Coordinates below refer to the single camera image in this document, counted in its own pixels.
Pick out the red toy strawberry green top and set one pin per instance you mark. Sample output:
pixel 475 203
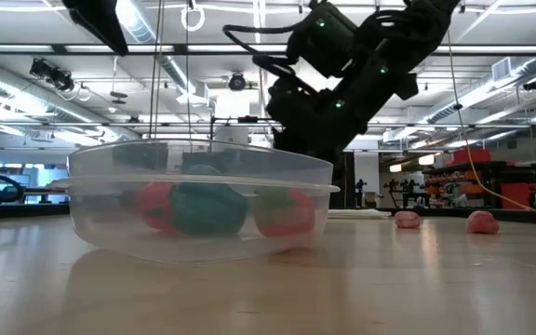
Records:
pixel 284 214

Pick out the small pink toy produce piece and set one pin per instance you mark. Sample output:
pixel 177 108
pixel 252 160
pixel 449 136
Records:
pixel 407 219
pixel 482 222

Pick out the green toy bell pepper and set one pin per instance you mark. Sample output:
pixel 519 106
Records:
pixel 207 209

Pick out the large pink-red toy berry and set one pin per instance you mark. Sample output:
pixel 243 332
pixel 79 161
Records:
pixel 154 205

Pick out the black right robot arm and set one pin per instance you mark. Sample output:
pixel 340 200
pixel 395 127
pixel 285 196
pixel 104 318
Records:
pixel 389 51

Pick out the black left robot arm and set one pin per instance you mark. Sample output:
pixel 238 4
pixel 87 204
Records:
pixel 100 23

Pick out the clear plastic tupperware container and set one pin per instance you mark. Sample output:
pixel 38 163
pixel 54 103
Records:
pixel 110 242

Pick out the white folded cloth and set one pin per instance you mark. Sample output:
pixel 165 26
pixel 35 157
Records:
pixel 358 214

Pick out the red box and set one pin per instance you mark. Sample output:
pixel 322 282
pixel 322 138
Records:
pixel 470 156

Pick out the black shelf with orange bins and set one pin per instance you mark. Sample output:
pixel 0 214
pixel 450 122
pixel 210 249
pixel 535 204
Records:
pixel 463 186

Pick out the red cabinet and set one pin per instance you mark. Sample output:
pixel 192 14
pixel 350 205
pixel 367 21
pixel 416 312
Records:
pixel 521 194

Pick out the black ceiling camera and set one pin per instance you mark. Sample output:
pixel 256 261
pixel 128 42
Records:
pixel 237 82

